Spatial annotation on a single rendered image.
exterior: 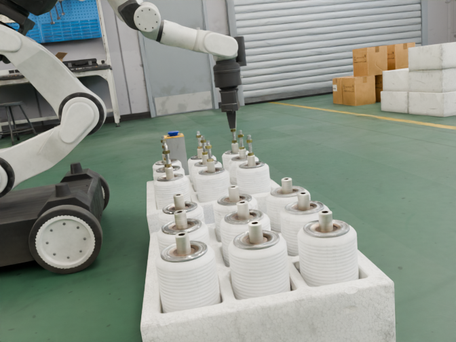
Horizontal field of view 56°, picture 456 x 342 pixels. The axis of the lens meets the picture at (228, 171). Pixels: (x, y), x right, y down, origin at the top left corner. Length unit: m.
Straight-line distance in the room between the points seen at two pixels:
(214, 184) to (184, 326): 0.58
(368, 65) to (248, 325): 4.40
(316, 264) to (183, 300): 0.22
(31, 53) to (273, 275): 1.06
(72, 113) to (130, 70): 4.88
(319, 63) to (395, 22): 1.40
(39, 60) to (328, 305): 1.13
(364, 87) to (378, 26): 2.55
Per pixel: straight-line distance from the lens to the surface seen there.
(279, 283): 0.70
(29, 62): 1.48
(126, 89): 6.30
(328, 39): 6.94
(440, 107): 3.66
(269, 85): 6.56
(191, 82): 6.35
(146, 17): 1.34
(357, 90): 4.87
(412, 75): 3.90
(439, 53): 3.63
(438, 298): 1.06
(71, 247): 1.35
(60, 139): 1.46
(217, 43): 1.38
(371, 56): 4.95
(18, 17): 1.51
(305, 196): 0.82
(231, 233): 0.78
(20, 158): 1.53
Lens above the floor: 0.52
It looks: 13 degrees down
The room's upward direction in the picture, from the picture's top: 7 degrees counter-clockwise
